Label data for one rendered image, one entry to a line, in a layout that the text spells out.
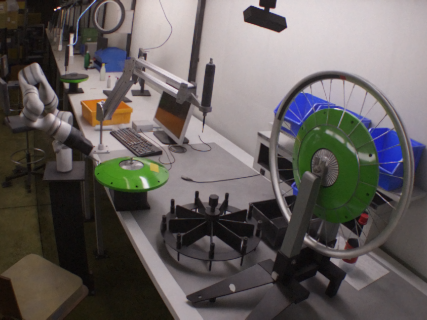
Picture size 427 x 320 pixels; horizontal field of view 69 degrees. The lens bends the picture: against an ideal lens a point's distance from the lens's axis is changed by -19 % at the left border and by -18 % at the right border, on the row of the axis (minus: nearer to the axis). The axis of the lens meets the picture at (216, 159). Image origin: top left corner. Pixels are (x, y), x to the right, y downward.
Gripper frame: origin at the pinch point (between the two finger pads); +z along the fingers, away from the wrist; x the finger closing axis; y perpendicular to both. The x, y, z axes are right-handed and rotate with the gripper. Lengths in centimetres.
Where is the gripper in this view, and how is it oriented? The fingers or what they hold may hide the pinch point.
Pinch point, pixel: (98, 161)
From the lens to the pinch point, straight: 144.2
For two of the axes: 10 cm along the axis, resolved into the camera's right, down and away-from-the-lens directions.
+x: -5.0, -3.8, 7.8
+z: 6.3, 4.5, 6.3
